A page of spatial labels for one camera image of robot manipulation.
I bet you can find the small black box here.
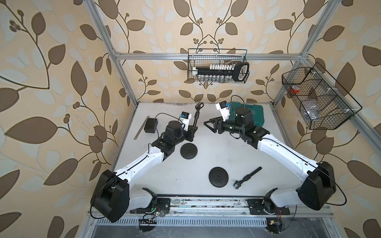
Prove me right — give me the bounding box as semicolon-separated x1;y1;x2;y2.
144;118;158;133

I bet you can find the socket set rail black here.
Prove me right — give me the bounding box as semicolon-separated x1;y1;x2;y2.
191;62;250;83

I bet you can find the black wire basket wall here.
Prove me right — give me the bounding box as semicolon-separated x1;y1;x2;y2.
282;62;363;130
187;48;250;84

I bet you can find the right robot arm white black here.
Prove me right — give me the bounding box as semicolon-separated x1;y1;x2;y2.
203;104;336;215

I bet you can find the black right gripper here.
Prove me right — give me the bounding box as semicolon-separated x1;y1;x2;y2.
204;115;245;135

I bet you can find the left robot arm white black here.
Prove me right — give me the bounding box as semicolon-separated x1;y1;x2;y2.
90;120;198;223

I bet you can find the black microphone stand pole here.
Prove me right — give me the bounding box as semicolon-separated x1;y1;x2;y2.
193;102;204;127

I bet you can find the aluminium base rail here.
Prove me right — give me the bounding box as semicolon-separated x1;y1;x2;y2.
91;196;334;228

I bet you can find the plastic bag in basket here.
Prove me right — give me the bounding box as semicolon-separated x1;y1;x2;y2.
301;99;322;120

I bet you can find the green plastic tool case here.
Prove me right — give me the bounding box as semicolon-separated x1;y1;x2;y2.
229;102;265;127

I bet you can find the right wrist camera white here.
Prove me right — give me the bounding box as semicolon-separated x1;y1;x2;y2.
216;101;230;122

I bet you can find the black wire basket back wall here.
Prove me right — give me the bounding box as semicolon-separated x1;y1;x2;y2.
187;48;250;84

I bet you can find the black round stand base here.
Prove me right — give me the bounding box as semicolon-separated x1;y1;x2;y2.
180;143;198;160

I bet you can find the red item in basket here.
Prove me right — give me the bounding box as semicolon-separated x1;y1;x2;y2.
290;85;301;95

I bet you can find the black wire basket right wall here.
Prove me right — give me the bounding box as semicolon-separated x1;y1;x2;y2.
282;62;363;130

